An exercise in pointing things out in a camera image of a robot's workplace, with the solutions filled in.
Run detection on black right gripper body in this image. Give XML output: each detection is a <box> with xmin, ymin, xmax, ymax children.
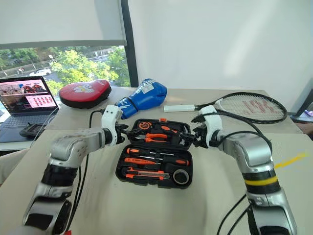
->
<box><xmin>192</xmin><ymin>116</ymin><xmax>210</xmax><ymax>148</ymax></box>

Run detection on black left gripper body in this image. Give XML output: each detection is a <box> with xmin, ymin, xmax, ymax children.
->
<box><xmin>114</xmin><ymin>123</ymin><xmax>129</xmax><ymax>145</ymax></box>

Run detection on black tool case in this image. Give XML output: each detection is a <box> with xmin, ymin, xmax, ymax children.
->
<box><xmin>115</xmin><ymin>118</ymin><xmax>194</xmax><ymax>189</ymax></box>

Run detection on black orange handled screwdriver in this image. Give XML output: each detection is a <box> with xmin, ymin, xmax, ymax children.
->
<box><xmin>133</xmin><ymin>154</ymin><xmax>188</xmax><ymax>167</ymax></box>
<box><xmin>125</xmin><ymin>147</ymin><xmax>175</xmax><ymax>157</ymax></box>

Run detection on black tape roll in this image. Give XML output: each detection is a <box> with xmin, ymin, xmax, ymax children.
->
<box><xmin>173</xmin><ymin>168</ymin><xmax>190</xmax><ymax>185</ymax></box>

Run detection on orange black utility knife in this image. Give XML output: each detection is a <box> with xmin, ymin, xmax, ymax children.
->
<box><xmin>121</xmin><ymin>167</ymin><xmax>171</xmax><ymax>181</ymax></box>

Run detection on black tennis racket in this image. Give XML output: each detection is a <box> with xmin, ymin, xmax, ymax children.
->
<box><xmin>163</xmin><ymin>92</ymin><xmax>289</xmax><ymax>124</ymax></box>

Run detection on blue boxing glove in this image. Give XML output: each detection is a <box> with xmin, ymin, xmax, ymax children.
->
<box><xmin>114</xmin><ymin>78</ymin><xmax>168</xmax><ymax>120</ymax></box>

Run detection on red black punch mitt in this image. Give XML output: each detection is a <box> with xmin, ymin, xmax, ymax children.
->
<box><xmin>58</xmin><ymin>79</ymin><xmax>112</xmax><ymax>110</ymax></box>

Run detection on black handheld controller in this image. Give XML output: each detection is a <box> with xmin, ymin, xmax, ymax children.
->
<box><xmin>19</xmin><ymin>123</ymin><xmax>47</xmax><ymax>138</ymax></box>

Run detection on dark open laptop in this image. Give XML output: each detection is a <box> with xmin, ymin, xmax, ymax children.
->
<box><xmin>0</xmin><ymin>75</ymin><xmax>60</xmax><ymax>143</ymax></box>

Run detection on white roller blind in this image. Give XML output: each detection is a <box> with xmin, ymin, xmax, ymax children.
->
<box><xmin>0</xmin><ymin>0</ymin><xmax>128</xmax><ymax>49</ymax></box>

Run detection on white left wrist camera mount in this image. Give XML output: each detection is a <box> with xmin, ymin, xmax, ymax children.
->
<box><xmin>101</xmin><ymin>104</ymin><xmax>124</xmax><ymax>146</ymax></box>

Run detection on orange handled pliers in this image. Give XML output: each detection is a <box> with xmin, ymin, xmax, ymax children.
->
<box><xmin>136</xmin><ymin>133</ymin><xmax>169</xmax><ymax>143</ymax></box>

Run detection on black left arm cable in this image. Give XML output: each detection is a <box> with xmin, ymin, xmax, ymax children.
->
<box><xmin>65</xmin><ymin>109</ymin><xmax>103</xmax><ymax>235</ymax></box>

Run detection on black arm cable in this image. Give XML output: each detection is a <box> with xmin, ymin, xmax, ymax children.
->
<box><xmin>214</xmin><ymin>109</ymin><xmax>272</xmax><ymax>235</ymax></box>
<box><xmin>65</xmin><ymin>109</ymin><xmax>103</xmax><ymax>235</ymax></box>

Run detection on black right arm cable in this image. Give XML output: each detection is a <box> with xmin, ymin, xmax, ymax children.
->
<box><xmin>214</xmin><ymin>109</ymin><xmax>272</xmax><ymax>235</ymax></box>

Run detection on white cable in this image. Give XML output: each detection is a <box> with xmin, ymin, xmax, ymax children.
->
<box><xmin>30</xmin><ymin>107</ymin><xmax>60</xmax><ymax>147</ymax></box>

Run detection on black window post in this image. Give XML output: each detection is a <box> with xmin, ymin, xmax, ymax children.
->
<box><xmin>121</xmin><ymin>0</ymin><xmax>139</xmax><ymax>88</ymax></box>

